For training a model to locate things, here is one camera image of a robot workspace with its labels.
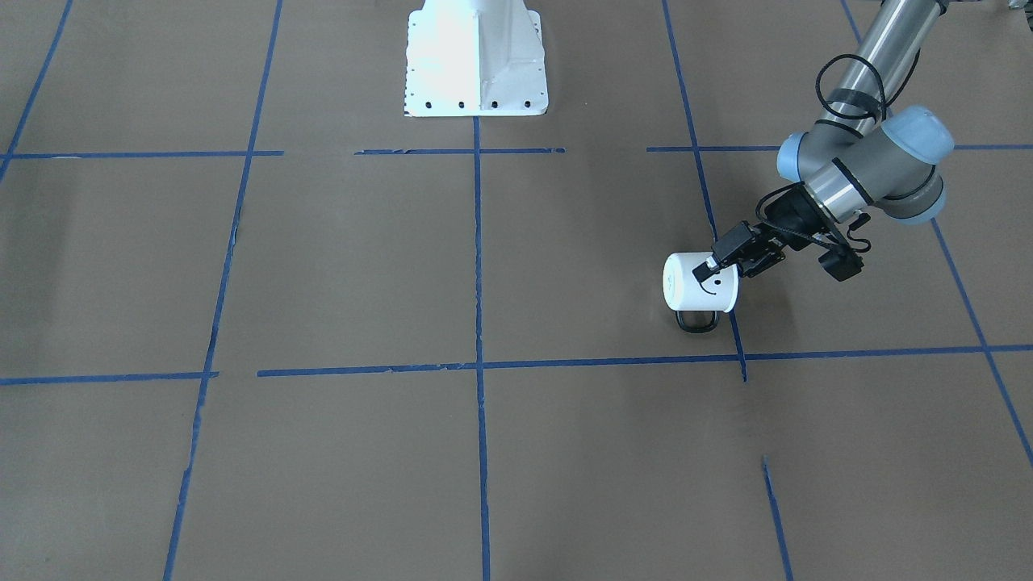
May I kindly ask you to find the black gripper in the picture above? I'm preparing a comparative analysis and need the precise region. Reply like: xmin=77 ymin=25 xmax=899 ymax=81
xmin=693 ymin=186 xmax=840 ymax=283

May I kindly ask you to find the white smiley face mug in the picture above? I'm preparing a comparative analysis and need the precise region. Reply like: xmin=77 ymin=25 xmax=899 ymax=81
xmin=662 ymin=253 xmax=739 ymax=334

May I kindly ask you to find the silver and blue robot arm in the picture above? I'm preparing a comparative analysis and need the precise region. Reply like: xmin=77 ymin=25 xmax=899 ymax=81
xmin=692 ymin=1 xmax=954 ymax=282

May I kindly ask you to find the brown paper table cover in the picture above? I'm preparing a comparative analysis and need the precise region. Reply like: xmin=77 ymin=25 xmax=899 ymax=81
xmin=2 ymin=1 xmax=1031 ymax=580

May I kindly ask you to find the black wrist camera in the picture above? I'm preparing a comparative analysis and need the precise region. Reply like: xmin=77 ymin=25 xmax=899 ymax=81
xmin=818 ymin=245 xmax=864 ymax=282

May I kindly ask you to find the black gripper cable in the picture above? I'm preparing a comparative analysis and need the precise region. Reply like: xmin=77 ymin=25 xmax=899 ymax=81
xmin=814 ymin=53 xmax=889 ymax=122

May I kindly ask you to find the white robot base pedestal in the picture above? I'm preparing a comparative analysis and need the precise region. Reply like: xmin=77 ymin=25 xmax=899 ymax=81
xmin=403 ymin=1 xmax=550 ymax=118

